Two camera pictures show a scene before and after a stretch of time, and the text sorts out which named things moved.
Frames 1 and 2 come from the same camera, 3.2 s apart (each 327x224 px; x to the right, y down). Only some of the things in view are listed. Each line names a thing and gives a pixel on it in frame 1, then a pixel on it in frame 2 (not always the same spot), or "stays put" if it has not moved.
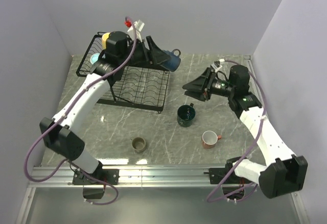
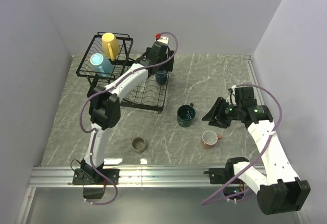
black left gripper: (157, 56) to (168, 66)
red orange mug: (209, 139) stays put
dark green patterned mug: (185, 115) stays put
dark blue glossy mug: (173, 63) to (161, 76)
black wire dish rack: (143, 85) stays put
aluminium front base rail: (62, 176) stays put
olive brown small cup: (138, 144) stays put
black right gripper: (201, 88) to (218, 121)
